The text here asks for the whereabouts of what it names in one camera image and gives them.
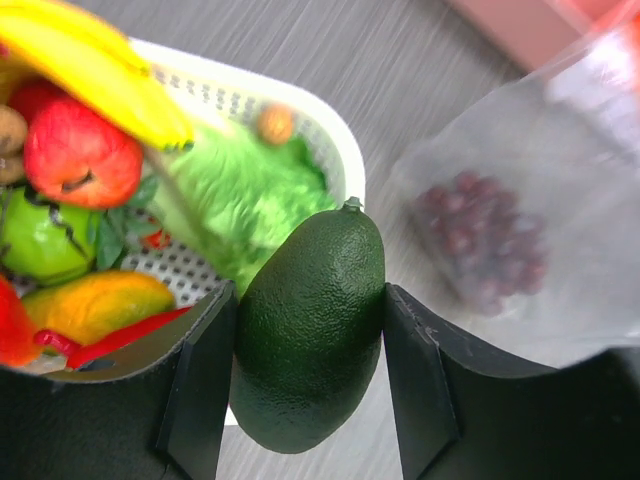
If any orange yellow mango toy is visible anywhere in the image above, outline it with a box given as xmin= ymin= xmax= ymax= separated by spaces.
xmin=22 ymin=270 xmax=176 ymax=345

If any brown longan cluster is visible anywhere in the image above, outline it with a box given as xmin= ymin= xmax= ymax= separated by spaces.
xmin=0 ymin=105 xmax=28 ymax=185

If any small brown nut toy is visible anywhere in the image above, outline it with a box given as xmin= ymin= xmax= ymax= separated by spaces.
xmin=257 ymin=104 xmax=294 ymax=145

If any clear zip bag orange zipper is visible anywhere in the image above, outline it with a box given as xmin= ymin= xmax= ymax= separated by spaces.
xmin=392 ymin=2 xmax=639 ymax=366

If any red chili pepper toy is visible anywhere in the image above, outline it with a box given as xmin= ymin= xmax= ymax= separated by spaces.
xmin=33 ymin=306 xmax=191 ymax=370

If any yellow banana bunch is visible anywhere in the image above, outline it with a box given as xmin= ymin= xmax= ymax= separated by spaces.
xmin=1 ymin=1 xmax=195 ymax=151

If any green lettuce toy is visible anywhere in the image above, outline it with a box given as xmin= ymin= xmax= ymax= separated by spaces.
xmin=147 ymin=125 xmax=336 ymax=292

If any purple grape bunch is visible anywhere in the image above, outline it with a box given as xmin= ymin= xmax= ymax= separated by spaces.
xmin=409 ymin=169 xmax=549 ymax=317

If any dark green avocado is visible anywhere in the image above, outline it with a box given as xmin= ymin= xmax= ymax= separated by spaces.
xmin=229 ymin=197 xmax=386 ymax=454

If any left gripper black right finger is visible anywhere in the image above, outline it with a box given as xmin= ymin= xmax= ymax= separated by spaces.
xmin=384 ymin=284 xmax=639 ymax=479

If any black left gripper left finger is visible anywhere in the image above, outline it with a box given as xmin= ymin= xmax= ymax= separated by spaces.
xmin=1 ymin=282 xmax=236 ymax=479

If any red apple toy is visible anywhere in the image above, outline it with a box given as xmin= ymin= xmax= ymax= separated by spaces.
xmin=8 ymin=80 xmax=143 ymax=209

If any green pepper toy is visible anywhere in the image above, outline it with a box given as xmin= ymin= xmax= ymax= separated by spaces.
xmin=1 ymin=186 xmax=100 ymax=286

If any pink plastic organizer tray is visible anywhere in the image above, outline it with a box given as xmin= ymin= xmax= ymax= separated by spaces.
xmin=450 ymin=0 xmax=622 ymax=71

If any white plastic fruit basket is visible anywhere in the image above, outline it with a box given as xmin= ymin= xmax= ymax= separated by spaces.
xmin=9 ymin=37 xmax=369 ymax=426

